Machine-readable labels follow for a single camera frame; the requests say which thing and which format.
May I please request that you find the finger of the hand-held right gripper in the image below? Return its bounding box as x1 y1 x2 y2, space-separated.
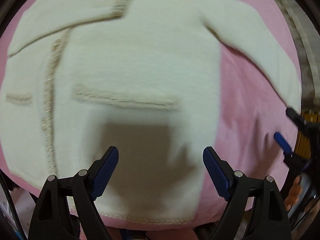
274 132 304 173
286 108 309 130

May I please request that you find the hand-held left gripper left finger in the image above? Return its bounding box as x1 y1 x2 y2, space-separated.
29 146 119 240

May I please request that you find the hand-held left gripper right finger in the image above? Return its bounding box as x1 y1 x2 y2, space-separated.
202 146 292 240

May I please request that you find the white knit cardigan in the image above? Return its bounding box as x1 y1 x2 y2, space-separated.
0 0 303 224

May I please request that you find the person's right hand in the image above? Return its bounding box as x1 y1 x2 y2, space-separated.
286 176 305 211

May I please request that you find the pink bed sheet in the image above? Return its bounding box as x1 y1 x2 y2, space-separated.
0 0 304 240

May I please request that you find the white dotted cloth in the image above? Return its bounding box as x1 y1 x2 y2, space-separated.
5 187 38 240

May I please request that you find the grey bed frame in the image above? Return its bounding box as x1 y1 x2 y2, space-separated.
262 0 320 110

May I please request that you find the black cable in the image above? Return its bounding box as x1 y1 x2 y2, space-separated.
0 172 28 240

